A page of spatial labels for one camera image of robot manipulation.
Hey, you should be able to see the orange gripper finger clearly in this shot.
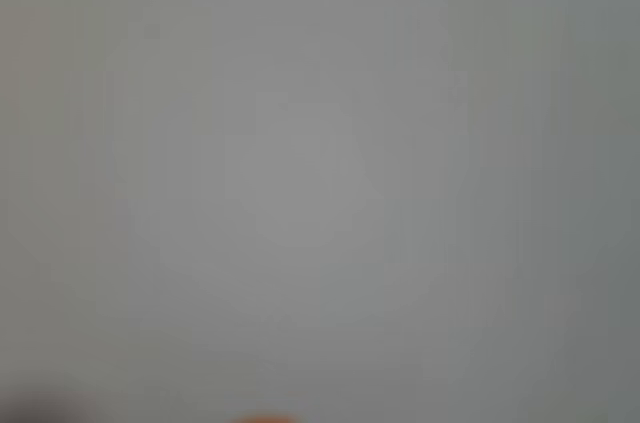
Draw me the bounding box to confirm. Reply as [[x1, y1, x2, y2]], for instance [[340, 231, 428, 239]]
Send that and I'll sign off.
[[233, 412, 303, 423]]

